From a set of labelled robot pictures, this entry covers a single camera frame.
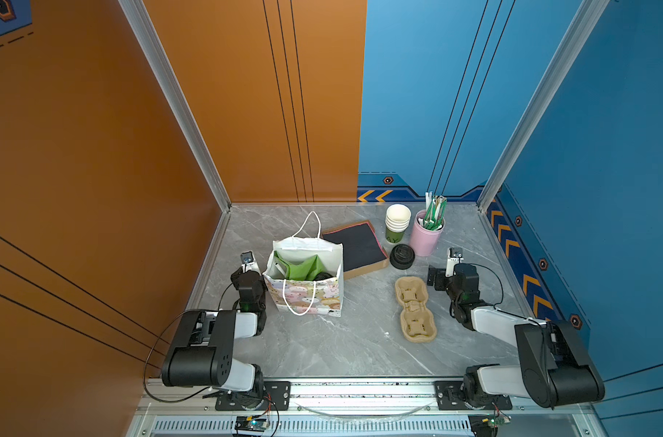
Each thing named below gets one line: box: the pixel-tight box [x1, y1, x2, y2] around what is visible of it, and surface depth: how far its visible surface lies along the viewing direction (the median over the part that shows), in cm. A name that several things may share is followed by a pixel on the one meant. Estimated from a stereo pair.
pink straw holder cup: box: [409, 209, 446, 257], surface depth 101 cm
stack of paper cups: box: [385, 203, 412, 244], surface depth 100 cm
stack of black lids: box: [389, 243, 416, 271], surface depth 101 cm
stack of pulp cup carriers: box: [394, 275, 438, 343], surface depth 86 cm
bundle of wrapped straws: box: [418, 191, 448, 231], surface depth 94 cm
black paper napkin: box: [322, 222, 389, 273], surface depth 107 cm
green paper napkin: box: [273, 250, 324, 282], surface depth 81 cm
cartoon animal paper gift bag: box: [263, 210, 345, 317], surface depth 79 cm
